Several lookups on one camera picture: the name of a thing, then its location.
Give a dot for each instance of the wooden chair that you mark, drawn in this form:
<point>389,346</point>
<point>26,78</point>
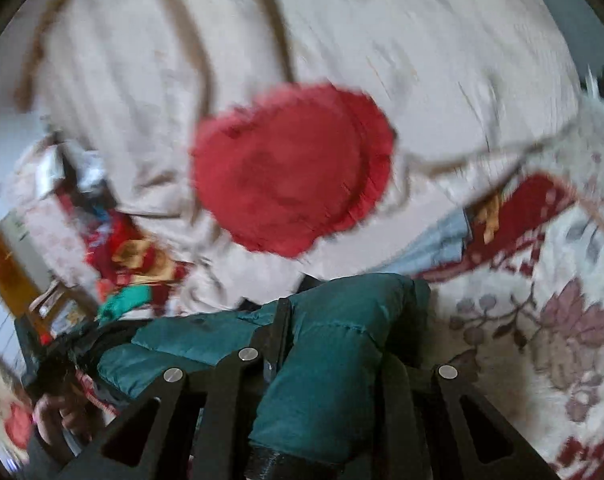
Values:
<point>56,305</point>

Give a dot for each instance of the red and yellow floral cloth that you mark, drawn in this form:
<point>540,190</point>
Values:
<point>131,255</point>

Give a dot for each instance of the bright green cloth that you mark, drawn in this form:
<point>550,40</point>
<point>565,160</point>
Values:
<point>126,300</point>

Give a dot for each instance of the person's left hand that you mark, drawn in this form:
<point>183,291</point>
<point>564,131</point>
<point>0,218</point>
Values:
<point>64,417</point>

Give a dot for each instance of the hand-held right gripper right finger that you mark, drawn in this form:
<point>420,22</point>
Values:
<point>447,410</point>

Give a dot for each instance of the red heart-shaped frilled pillow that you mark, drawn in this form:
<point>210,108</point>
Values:
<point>292,170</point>

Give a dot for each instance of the pink floral fabric cover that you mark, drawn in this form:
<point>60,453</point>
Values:
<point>51,220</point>

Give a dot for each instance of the orange wooden furniture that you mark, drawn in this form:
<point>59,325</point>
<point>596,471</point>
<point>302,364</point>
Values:
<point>6,265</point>

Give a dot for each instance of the red and white floral blanket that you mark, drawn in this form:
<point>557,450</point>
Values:
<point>547,270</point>

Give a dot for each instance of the green puffer jacket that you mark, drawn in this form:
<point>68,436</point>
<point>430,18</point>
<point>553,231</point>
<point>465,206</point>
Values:
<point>332,360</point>

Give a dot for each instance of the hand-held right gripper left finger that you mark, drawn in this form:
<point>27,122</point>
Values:
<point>216,400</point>

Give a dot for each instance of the light blue cloth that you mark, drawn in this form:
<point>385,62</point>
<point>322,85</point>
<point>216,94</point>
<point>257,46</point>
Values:
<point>437,245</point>

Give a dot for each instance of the beige embossed quilt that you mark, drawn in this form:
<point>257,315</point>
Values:
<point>382,35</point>

